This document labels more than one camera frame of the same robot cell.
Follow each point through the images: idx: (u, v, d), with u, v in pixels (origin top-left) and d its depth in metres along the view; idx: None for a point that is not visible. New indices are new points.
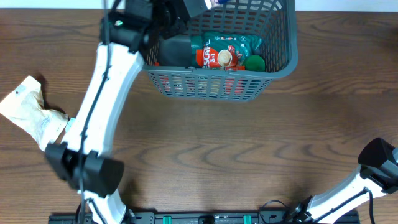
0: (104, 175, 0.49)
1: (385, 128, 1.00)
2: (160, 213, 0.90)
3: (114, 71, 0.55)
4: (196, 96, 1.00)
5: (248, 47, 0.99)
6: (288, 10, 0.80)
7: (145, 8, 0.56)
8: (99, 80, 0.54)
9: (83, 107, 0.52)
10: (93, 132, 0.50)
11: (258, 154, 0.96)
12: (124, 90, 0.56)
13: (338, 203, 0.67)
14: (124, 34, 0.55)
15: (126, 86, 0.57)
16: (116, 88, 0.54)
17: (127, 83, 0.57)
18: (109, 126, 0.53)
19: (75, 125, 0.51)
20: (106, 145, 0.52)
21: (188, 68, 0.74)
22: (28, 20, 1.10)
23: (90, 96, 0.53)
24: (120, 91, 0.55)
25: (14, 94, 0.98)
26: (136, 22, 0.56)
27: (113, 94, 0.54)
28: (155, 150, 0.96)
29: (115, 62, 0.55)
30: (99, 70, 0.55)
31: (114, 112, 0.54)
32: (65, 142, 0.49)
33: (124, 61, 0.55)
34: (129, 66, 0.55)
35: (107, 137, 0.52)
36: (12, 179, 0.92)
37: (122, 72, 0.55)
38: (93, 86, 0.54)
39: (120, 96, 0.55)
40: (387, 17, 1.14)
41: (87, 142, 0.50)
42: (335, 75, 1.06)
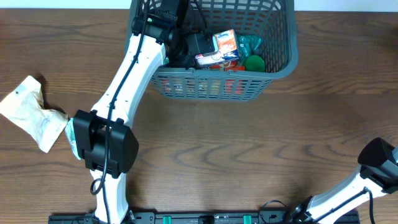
0: (127, 143, 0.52)
1: (385, 128, 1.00)
2: (160, 213, 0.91)
3: (143, 57, 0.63)
4: (196, 97, 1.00)
5: (248, 47, 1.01)
6: (288, 10, 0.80)
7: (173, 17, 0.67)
8: (129, 63, 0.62)
9: (114, 83, 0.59)
10: (121, 104, 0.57)
11: (257, 154, 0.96)
12: (148, 74, 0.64)
13: (337, 203, 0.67)
14: (153, 30, 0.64)
15: (150, 72, 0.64)
16: (143, 71, 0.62)
17: (151, 69, 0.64)
18: (134, 102, 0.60)
19: (104, 97, 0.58)
20: (129, 119, 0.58)
21: (188, 69, 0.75)
22: (28, 20, 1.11)
23: (120, 75, 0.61)
24: (145, 74, 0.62)
25: (14, 94, 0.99)
26: (163, 23, 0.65)
27: (140, 75, 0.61)
28: (155, 150, 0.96)
29: (144, 49, 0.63)
30: (129, 55, 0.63)
31: (138, 91, 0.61)
32: (95, 111, 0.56)
33: (152, 49, 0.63)
34: (155, 52, 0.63)
35: (130, 110, 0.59)
36: (12, 179, 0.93)
37: (149, 58, 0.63)
38: (124, 67, 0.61)
39: (145, 79, 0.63)
40: (387, 17, 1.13)
41: (115, 112, 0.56)
42: (335, 75, 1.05)
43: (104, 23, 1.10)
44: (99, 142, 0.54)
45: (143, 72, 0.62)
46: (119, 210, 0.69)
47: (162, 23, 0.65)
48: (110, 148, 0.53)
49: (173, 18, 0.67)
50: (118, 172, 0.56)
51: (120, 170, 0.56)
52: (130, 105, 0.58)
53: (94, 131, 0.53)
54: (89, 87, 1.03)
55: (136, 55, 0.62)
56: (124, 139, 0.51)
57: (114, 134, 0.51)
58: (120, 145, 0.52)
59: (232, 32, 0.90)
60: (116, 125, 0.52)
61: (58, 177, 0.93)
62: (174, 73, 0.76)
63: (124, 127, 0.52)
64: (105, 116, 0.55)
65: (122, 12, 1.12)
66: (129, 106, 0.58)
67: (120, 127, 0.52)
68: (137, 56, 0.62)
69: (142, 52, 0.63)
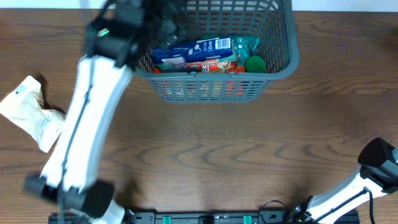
0: (87, 204, 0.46)
1: (385, 127, 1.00)
2: (160, 213, 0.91)
3: (97, 90, 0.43)
4: (196, 100, 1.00)
5: (245, 48, 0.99)
6: (286, 9, 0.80)
7: (135, 13, 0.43)
8: (79, 101, 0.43)
9: (62, 138, 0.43)
10: (74, 169, 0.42)
11: (258, 154, 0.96)
12: (110, 111, 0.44)
13: (337, 203, 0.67)
14: (113, 47, 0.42)
15: (112, 104, 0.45)
16: (99, 112, 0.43)
17: (113, 101, 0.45)
18: (92, 157, 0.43)
19: (53, 158, 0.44)
20: (89, 181, 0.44)
21: (190, 73, 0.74)
22: (28, 20, 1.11)
23: (68, 124, 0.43)
24: (103, 116, 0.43)
25: (14, 94, 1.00)
26: (127, 29, 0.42)
27: (95, 122, 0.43)
28: (155, 150, 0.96)
29: (97, 78, 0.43)
30: (78, 88, 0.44)
31: (99, 139, 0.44)
32: (44, 177, 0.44)
33: (108, 78, 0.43)
34: (115, 81, 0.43)
35: (91, 168, 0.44)
36: (12, 179, 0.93)
37: (106, 93, 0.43)
38: (72, 111, 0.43)
39: (104, 121, 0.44)
40: (387, 17, 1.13)
41: (66, 178, 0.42)
42: (335, 75, 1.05)
43: None
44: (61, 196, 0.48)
45: (102, 111, 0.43)
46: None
47: (124, 30, 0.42)
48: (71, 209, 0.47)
49: (137, 17, 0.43)
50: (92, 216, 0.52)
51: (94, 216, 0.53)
52: (87, 167, 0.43)
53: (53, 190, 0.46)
54: None
55: (88, 89, 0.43)
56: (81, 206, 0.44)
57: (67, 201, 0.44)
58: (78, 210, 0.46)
59: (239, 57, 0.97)
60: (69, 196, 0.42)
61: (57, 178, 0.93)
62: (176, 78, 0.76)
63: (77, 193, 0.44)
64: (56, 182, 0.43)
65: None
66: (84, 169, 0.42)
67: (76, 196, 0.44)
68: (89, 93, 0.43)
69: (94, 84, 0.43)
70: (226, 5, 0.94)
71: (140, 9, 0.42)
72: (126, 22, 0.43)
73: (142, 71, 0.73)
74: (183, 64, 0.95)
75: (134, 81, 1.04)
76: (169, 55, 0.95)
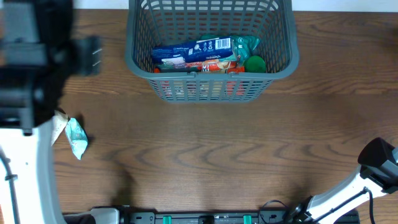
0: None
1: (385, 127, 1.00)
2: (160, 213, 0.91)
3: (18, 168, 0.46)
4: (197, 100, 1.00)
5: (245, 48, 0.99)
6: (286, 9, 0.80)
7: (37, 51, 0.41)
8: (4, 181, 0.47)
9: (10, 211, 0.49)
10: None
11: (258, 154, 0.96)
12: (45, 175, 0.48)
13: (337, 203, 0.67)
14: (12, 94, 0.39)
15: (46, 168, 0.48)
16: (29, 183, 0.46)
17: (45, 165, 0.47)
18: (48, 214, 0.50)
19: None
20: None
21: (190, 73, 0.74)
22: None
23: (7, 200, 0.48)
24: (35, 183, 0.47)
25: None
26: (17, 74, 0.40)
27: (31, 194, 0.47)
28: (155, 150, 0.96)
29: (12, 155, 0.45)
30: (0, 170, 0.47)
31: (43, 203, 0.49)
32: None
33: (20, 146, 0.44)
34: (32, 154, 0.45)
35: (51, 222, 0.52)
36: None
37: (27, 163, 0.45)
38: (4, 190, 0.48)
39: (44, 184, 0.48)
40: (387, 17, 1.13)
41: None
42: (335, 76, 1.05)
43: (104, 23, 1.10)
44: None
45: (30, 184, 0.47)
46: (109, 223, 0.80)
47: (15, 76, 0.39)
48: None
49: (38, 56, 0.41)
50: None
51: None
52: None
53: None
54: (89, 87, 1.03)
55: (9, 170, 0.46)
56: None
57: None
58: None
59: (239, 57, 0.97)
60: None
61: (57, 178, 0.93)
62: (176, 78, 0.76)
63: None
64: None
65: (122, 12, 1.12)
66: None
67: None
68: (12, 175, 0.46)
69: (12, 160, 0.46)
70: (226, 5, 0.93)
71: (37, 46, 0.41)
72: (26, 63, 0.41)
73: (143, 72, 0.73)
74: (183, 64, 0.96)
75: (134, 81, 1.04)
76: (169, 55, 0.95)
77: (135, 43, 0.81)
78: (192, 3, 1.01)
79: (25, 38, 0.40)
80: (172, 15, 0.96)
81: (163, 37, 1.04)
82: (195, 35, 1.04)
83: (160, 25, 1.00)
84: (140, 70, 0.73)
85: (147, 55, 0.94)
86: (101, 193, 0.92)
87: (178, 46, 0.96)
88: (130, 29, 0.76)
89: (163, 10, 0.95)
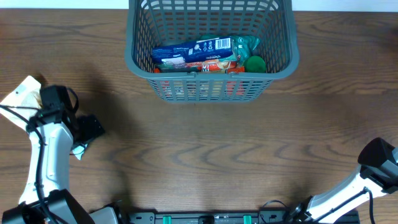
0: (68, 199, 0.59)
1: (385, 128, 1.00)
2: (160, 213, 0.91)
3: (48, 138, 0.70)
4: (197, 100, 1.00)
5: (245, 48, 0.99)
6: (286, 10, 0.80)
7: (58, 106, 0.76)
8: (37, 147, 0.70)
9: (31, 172, 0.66)
10: (46, 182, 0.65)
11: (258, 154, 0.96)
12: (63, 145, 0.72)
13: (337, 203, 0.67)
14: (48, 121, 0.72)
15: (64, 144, 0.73)
16: (54, 146, 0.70)
17: (63, 141, 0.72)
18: (59, 172, 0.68)
19: (27, 186, 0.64)
20: (62, 186, 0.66)
21: (189, 74, 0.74)
22: (28, 20, 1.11)
23: (34, 161, 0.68)
24: (59, 145, 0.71)
25: (14, 94, 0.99)
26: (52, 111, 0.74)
27: (53, 151, 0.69)
28: (155, 150, 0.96)
29: (45, 130, 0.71)
30: (35, 143, 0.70)
31: (60, 161, 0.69)
32: (25, 201, 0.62)
33: (52, 126, 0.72)
34: (57, 130, 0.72)
35: (61, 178, 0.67)
36: (13, 179, 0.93)
37: (54, 134, 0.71)
38: (35, 155, 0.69)
39: (61, 149, 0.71)
40: (387, 17, 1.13)
41: (45, 190, 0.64)
42: (336, 75, 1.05)
43: (104, 23, 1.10)
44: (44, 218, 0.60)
45: (55, 143, 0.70)
46: (112, 221, 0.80)
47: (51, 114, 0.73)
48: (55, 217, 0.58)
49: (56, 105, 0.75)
50: None
51: None
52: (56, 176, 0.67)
53: (37, 217, 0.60)
54: (89, 88, 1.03)
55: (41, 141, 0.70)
56: (66, 204, 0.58)
57: (55, 209, 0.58)
58: (63, 210, 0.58)
59: (239, 57, 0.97)
60: (50, 196, 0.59)
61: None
62: (176, 79, 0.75)
63: (55, 192, 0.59)
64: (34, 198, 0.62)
65: (122, 12, 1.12)
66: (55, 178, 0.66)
67: (53, 196, 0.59)
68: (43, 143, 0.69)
69: (46, 134, 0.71)
70: (225, 5, 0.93)
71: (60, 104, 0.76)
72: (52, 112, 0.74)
73: (142, 71, 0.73)
74: (183, 64, 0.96)
75: (134, 81, 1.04)
76: (169, 55, 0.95)
77: (135, 42, 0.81)
78: (192, 2, 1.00)
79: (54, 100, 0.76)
80: (172, 15, 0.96)
81: (163, 37, 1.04)
82: (195, 35, 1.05)
83: (159, 25, 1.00)
84: (139, 70, 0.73)
85: (147, 55, 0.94)
86: (101, 193, 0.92)
87: (178, 46, 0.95)
88: (130, 29, 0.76)
89: (163, 9, 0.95)
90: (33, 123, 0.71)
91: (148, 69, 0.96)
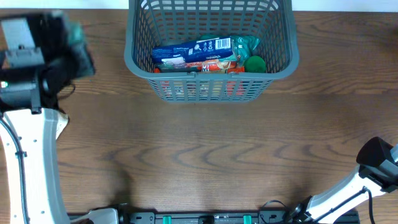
0: None
1: (385, 128, 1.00)
2: (160, 213, 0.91)
3: (27, 145, 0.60)
4: (196, 100, 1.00)
5: (245, 48, 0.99)
6: (286, 10, 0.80)
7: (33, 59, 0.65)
8: (15, 160, 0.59)
9: (15, 195, 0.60)
10: (38, 215, 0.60)
11: (258, 154, 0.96)
12: (48, 152, 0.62)
13: (337, 203, 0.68)
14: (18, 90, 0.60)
15: (49, 143, 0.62)
16: (36, 163, 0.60)
17: (49, 140, 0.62)
18: (50, 192, 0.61)
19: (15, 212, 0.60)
20: (55, 215, 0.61)
21: (189, 74, 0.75)
22: None
23: (15, 178, 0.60)
24: (41, 157, 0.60)
25: None
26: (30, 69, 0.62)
27: (37, 168, 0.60)
28: (155, 150, 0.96)
29: (22, 133, 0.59)
30: (12, 147, 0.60)
31: (47, 175, 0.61)
32: None
33: (30, 129, 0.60)
34: (39, 135, 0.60)
35: (52, 205, 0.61)
36: None
37: (34, 145, 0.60)
38: (13, 169, 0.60)
39: (46, 158, 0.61)
40: (387, 17, 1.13)
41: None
42: (336, 76, 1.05)
43: (104, 23, 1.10)
44: None
45: (39, 156, 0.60)
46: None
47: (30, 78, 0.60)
48: None
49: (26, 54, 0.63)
50: None
51: None
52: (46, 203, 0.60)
53: None
54: (89, 87, 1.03)
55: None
56: None
57: None
58: None
59: (238, 57, 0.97)
60: None
61: None
62: (176, 79, 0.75)
63: None
64: None
65: (122, 12, 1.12)
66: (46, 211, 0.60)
67: None
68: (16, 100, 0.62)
69: (22, 137, 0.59)
70: (226, 5, 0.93)
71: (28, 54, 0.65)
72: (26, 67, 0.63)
73: (142, 71, 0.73)
74: (183, 64, 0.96)
75: (134, 81, 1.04)
76: (169, 55, 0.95)
77: (135, 43, 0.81)
78: (192, 2, 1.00)
79: (27, 50, 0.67)
80: (172, 15, 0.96)
81: (163, 37, 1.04)
82: (195, 35, 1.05)
83: (159, 25, 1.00)
84: (139, 70, 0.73)
85: (147, 55, 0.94)
86: (101, 193, 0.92)
87: (178, 46, 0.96)
88: (130, 29, 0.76)
89: (163, 9, 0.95)
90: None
91: (148, 69, 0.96)
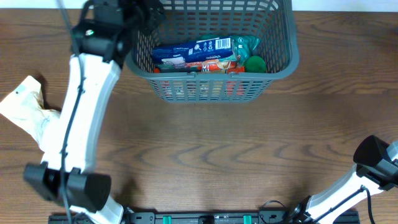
0: (89, 188, 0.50)
1: (386, 127, 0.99)
2: (160, 213, 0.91)
3: (89, 84, 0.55)
4: (196, 100, 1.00)
5: (245, 48, 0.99)
6: (286, 10, 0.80)
7: (115, 14, 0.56)
8: (75, 94, 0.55)
9: (61, 124, 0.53)
10: (74, 148, 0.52)
11: (258, 154, 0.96)
12: (103, 98, 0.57)
13: (335, 203, 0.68)
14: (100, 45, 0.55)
15: (106, 94, 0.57)
16: (92, 101, 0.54)
17: (107, 90, 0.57)
18: (91, 135, 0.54)
19: (53, 141, 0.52)
20: (87, 159, 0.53)
21: (189, 74, 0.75)
22: (28, 20, 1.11)
23: (68, 107, 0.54)
24: (98, 100, 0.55)
25: (13, 94, 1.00)
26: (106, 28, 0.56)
27: (91, 105, 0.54)
28: (155, 150, 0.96)
29: (89, 74, 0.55)
30: (74, 80, 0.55)
31: (96, 118, 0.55)
32: (46, 162, 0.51)
33: (96, 69, 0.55)
34: (104, 77, 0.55)
35: (88, 149, 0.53)
36: (13, 178, 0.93)
37: (96, 84, 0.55)
38: (69, 101, 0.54)
39: (101, 103, 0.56)
40: (387, 17, 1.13)
41: (68, 159, 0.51)
42: (336, 76, 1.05)
43: None
44: None
45: (97, 98, 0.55)
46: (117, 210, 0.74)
47: (104, 34, 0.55)
48: (71, 197, 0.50)
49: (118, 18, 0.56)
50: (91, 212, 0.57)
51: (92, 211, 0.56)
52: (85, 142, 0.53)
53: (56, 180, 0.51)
54: None
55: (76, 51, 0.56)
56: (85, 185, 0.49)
57: (71, 186, 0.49)
58: (81, 195, 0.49)
59: (239, 56, 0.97)
60: (73, 173, 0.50)
61: None
62: (176, 79, 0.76)
63: (81, 176, 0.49)
64: (57, 164, 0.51)
65: None
66: (83, 148, 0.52)
67: (78, 176, 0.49)
68: (85, 46, 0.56)
69: (87, 79, 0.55)
70: (226, 5, 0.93)
71: (117, 10, 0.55)
72: (109, 22, 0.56)
73: (142, 71, 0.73)
74: (183, 64, 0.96)
75: (134, 81, 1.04)
76: (169, 55, 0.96)
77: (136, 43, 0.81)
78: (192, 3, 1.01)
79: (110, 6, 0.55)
80: (172, 15, 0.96)
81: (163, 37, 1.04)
82: (195, 35, 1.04)
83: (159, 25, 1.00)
84: (139, 70, 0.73)
85: (147, 55, 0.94)
86: None
87: (178, 46, 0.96)
88: None
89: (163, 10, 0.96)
90: (86, 27, 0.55)
91: (148, 70, 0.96)
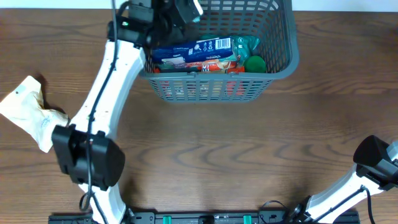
0: (110, 154, 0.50)
1: (386, 127, 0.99)
2: (160, 212, 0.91)
3: (120, 63, 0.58)
4: (196, 100, 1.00)
5: (245, 48, 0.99)
6: (286, 10, 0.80)
7: (147, 12, 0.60)
8: (106, 70, 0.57)
9: (91, 95, 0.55)
10: (101, 116, 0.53)
11: (257, 154, 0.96)
12: (129, 79, 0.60)
13: (335, 203, 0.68)
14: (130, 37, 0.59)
15: (131, 77, 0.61)
16: (122, 79, 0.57)
17: (133, 73, 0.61)
18: (116, 110, 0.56)
19: (82, 109, 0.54)
20: (111, 130, 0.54)
21: (190, 74, 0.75)
22: (28, 20, 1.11)
23: (99, 81, 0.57)
24: (125, 80, 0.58)
25: (14, 94, 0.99)
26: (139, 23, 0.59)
27: (119, 82, 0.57)
28: (155, 150, 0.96)
29: (120, 55, 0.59)
30: (107, 59, 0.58)
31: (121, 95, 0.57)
32: (74, 124, 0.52)
33: (129, 51, 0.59)
34: (134, 58, 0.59)
35: (112, 121, 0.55)
36: (12, 178, 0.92)
37: (126, 64, 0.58)
38: (101, 76, 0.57)
39: (126, 84, 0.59)
40: (387, 17, 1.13)
41: (95, 124, 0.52)
42: (336, 76, 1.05)
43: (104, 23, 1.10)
44: (82, 157, 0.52)
45: (124, 78, 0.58)
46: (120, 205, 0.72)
47: (138, 27, 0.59)
48: (92, 162, 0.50)
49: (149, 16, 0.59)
50: (103, 188, 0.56)
51: (106, 186, 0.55)
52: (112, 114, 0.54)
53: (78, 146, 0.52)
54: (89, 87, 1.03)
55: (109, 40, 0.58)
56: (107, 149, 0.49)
57: (94, 149, 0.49)
58: (103, 159, 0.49)
59: (238, 56, 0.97)
60: (97, 135, 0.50)
61: (45, 184, 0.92)
62: (176, 79, 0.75)
63: (105, 139, 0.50)
64: (84, 129, 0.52)
65: None
66: (109, 117, 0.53)
67: (101, 139, 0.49)
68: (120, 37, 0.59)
69: (119, 59, 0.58)
70: (226, 5, 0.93)
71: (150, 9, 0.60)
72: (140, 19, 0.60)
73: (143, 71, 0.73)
74: (183, 64, 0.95)
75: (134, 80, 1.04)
76: (169, 55, 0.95)
77: None
78: None
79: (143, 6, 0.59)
80: None
81: None
82: None
83: None
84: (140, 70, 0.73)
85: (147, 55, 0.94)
86: None
87: (178, 46, 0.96)
88: None
89: None
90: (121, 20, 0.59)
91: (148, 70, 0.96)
